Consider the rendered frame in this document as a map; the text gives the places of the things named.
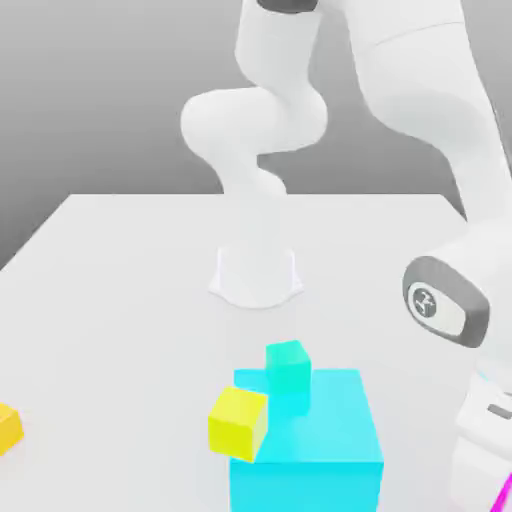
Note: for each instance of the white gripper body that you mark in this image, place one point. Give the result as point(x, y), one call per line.
point(474, 480)

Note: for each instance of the small magenta cube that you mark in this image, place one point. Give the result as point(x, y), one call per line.
point(504, 496)

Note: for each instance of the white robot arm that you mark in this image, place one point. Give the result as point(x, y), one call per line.
point(424, 120)

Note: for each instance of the small teal cube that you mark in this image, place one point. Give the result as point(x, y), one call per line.
point(288, 368)

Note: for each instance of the small yellow cube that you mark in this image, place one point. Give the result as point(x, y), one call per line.
point(234, 424)

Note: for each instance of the small orange-yellow cube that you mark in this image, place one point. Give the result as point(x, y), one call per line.
point(8, 430)

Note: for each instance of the large cyan box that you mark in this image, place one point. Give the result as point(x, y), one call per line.
point(320, 440)

